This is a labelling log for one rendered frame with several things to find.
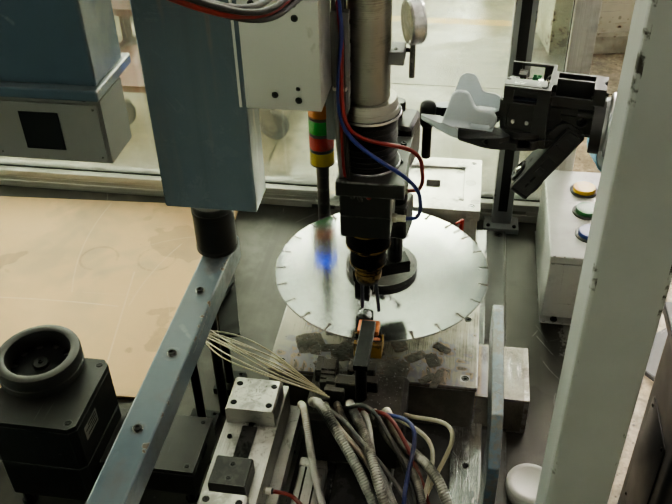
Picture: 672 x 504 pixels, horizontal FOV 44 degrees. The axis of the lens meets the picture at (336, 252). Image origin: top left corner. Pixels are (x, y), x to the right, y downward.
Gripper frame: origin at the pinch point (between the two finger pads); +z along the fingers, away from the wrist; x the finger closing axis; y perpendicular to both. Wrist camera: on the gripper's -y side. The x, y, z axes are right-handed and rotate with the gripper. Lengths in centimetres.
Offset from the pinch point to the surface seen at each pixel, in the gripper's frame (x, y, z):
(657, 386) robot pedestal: -32, -68, -39
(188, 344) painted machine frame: 26.4, -21.1, 23.8
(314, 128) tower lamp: -29.0, -20.8, 26.9
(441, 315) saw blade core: 1.6, -30.7, -2.9
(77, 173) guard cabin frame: -39, -46, 87
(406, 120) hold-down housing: 0.8, -0.4, 3.3
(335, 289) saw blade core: 0.4, -30.6, 13.6
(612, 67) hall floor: -305, -126, -24
